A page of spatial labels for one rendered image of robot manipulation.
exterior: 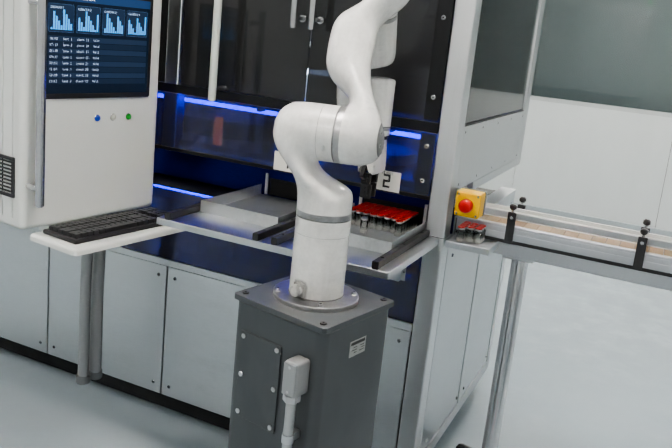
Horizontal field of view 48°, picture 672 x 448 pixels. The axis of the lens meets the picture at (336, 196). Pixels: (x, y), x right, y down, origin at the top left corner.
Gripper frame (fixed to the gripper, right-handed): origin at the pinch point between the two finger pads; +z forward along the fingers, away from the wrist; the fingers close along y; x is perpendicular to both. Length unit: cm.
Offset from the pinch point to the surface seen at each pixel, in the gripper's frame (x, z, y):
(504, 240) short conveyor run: -35.9, 11.8, 21.2
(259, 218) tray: 25.9, 10.8, -14.7
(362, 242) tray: -5.9, 11.1, -14.6
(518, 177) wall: 45, 67, 471
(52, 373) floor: 130, 101, 14
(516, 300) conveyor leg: -41, 31, 26
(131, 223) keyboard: 63, 18, -24
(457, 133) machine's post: -20.3, -18.2, 11.5
